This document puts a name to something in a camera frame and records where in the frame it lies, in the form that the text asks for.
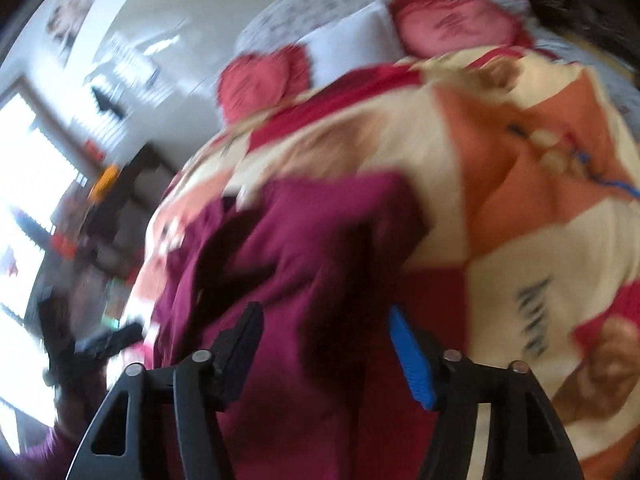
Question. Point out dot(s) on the black side table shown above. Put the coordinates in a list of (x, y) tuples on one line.
[(145, 175)]

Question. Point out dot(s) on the white pillow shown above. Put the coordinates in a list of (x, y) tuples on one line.
[(350, 45)]

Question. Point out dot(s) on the red heart pillow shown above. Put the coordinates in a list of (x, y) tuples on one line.
[(450, 25), (255, 82)]

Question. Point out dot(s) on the orange toy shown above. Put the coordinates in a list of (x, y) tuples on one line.
[(106, 178)]

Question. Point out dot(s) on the dark wooden furniture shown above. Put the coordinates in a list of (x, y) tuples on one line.
[(565, 10)]

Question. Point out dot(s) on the red wall sticker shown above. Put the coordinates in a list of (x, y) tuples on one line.
[(93, 149)]

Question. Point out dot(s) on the maroon garment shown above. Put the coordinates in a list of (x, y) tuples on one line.
[(310, 285)]

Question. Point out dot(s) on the black hanging cloth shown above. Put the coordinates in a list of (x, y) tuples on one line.
[(105, 101)]

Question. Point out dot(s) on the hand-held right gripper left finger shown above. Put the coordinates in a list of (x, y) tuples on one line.
[(239, 347)]

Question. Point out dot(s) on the printed blanket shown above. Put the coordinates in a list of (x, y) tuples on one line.
[(500, 185)]

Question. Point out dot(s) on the red box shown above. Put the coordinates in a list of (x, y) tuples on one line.
[(65, 245)]

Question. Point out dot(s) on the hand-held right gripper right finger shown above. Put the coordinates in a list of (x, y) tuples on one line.
[(410, 355)]

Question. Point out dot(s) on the wall poster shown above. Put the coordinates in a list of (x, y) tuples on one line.
[(70, 15)]

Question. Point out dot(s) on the bright window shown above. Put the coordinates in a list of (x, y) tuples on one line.
[(30, 170)]

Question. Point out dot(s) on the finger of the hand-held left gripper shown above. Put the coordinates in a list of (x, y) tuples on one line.
[(117, 336)]

